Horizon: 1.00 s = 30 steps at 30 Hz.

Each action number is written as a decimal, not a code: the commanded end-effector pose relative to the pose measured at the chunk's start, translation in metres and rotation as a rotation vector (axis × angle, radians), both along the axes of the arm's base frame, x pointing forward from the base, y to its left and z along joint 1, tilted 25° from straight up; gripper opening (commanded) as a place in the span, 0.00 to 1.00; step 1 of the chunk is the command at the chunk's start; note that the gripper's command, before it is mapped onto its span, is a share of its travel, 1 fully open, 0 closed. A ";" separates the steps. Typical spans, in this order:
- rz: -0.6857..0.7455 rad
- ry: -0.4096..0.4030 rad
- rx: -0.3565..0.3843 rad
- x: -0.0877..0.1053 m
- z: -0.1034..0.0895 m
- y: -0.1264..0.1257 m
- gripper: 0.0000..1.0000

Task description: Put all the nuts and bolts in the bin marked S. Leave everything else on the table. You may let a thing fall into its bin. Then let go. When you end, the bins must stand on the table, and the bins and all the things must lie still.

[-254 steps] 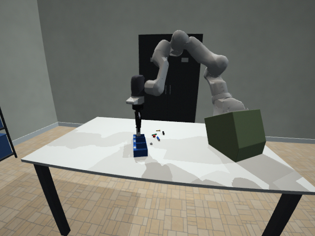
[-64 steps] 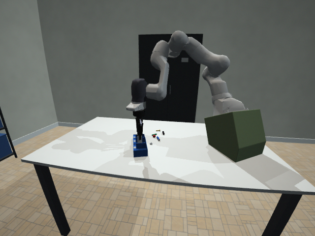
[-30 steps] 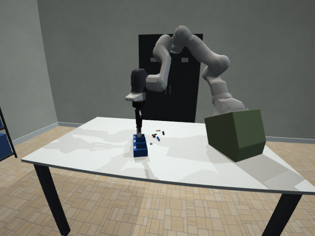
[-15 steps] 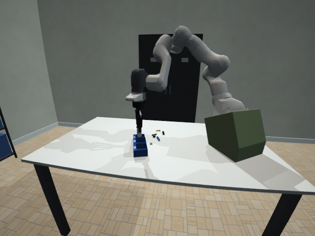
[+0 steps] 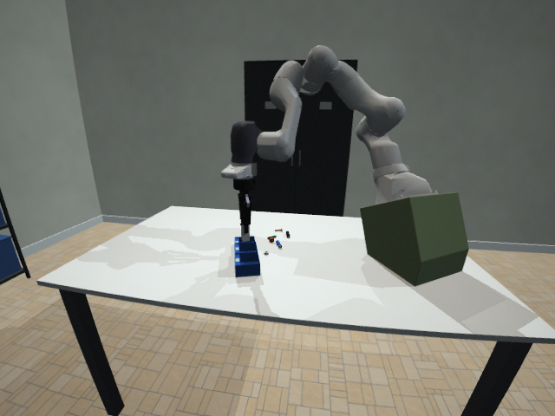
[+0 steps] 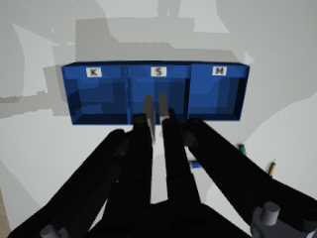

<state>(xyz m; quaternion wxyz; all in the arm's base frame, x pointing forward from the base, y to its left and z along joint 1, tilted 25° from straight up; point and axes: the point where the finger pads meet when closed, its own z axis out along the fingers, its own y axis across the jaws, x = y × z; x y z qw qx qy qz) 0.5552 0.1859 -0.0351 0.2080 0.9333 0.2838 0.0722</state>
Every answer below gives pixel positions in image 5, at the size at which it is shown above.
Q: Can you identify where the blue rack of labelled bins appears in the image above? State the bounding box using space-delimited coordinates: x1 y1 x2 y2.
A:
235 236 260 277

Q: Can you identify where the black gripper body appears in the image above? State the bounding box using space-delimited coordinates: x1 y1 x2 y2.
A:
233 178 255 204

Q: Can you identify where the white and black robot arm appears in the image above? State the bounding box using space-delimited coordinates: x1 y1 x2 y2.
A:
221 45 439 205

